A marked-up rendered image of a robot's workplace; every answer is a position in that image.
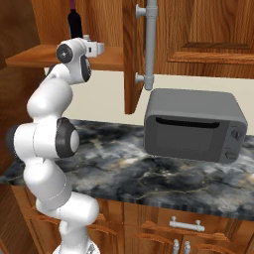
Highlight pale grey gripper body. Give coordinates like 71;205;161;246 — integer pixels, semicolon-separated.
82;34;106;59

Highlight open wooden cabinet door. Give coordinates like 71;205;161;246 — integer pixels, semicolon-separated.
121;0;147;116

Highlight closed wooden cabinet door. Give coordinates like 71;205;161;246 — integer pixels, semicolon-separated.
154;0;254;80

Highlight dark wine bottle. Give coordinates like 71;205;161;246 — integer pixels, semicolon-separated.
66;0;84;41

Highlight grey microwave oven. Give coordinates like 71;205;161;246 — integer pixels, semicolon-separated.
142;87;249;165

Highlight wooden drawer front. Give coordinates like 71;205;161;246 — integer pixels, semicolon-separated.
123;200;254;244

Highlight wooden wall cabinet shelf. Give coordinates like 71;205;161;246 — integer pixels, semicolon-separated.
4;44;125;72

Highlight grey cabinet door handle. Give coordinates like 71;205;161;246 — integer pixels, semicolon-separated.
134;0;160;92

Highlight white drawer handle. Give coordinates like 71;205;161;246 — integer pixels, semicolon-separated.
169;215;206;233

